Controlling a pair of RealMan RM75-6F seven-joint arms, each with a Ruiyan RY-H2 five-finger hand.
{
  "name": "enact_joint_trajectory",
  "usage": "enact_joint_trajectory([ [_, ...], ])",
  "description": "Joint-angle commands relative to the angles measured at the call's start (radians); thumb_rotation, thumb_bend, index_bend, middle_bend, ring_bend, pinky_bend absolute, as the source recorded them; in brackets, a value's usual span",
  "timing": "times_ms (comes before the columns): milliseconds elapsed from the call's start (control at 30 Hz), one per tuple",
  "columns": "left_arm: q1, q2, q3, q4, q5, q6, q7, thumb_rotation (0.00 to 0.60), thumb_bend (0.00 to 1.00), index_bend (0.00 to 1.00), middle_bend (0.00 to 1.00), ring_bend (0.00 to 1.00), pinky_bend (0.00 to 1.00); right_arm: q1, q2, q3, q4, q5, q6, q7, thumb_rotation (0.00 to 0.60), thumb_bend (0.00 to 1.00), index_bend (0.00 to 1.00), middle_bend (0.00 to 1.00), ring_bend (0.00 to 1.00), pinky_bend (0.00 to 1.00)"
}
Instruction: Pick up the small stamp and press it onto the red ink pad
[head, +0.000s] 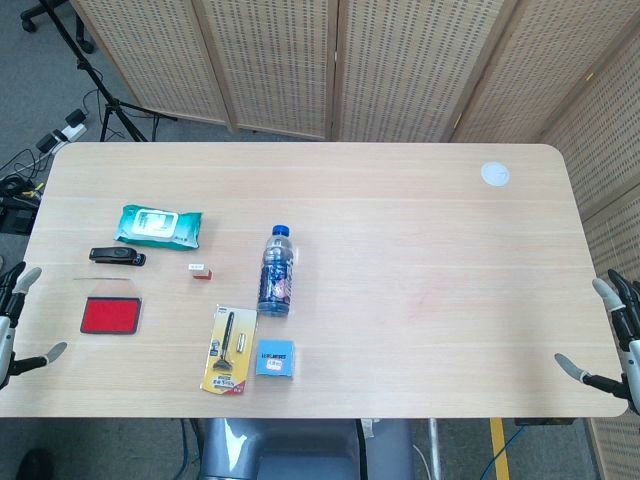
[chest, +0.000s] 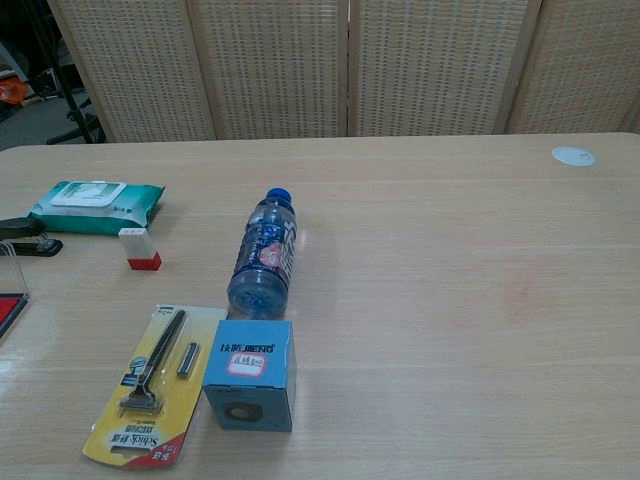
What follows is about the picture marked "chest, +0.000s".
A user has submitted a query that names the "red box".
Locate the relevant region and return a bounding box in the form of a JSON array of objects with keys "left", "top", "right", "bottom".
[{"left": 0, "top": 239, "right": 32, "bottom": 341}]

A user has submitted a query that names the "blue drink bottle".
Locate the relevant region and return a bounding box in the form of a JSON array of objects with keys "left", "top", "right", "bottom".
[{"left": 227, "top": 186, "right": 302, "bottom": 320}]

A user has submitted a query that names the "blue cardboard box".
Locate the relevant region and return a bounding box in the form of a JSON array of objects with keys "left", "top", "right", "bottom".
[{"left": 202, "top": 319, "right": 297, "bottom": 433}]

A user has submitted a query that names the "wooden folding screen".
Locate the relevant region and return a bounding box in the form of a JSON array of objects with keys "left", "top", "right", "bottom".
[{"left": 47, "top": 0, "right": 640, "bottom": 144}]

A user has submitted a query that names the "green wet wipes pack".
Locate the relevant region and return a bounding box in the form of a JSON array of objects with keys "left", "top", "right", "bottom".
[{"left": 27, "top": 180, "right": 166, "bottom": 237}]

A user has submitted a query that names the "yellow packaged razor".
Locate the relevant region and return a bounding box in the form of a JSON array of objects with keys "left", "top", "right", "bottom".
[{"left": 81, "top": 302, "right": 229, "bottom": 472}]

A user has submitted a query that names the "white round grommet cap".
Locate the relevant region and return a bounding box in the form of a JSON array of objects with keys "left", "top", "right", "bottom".
[{"left": 551, "top": 145, "right": 598, "bottom": 167}]

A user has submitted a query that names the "black tripod stand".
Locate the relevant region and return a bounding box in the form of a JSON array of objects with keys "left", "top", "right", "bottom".
[{"left": 27, "top": 0, "right": 107, "bottom": 146}]

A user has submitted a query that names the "orange plastic bag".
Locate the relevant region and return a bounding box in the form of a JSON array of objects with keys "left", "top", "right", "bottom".
[{"left": 0, "top": 79, "right": 30, "bottom": 105}]

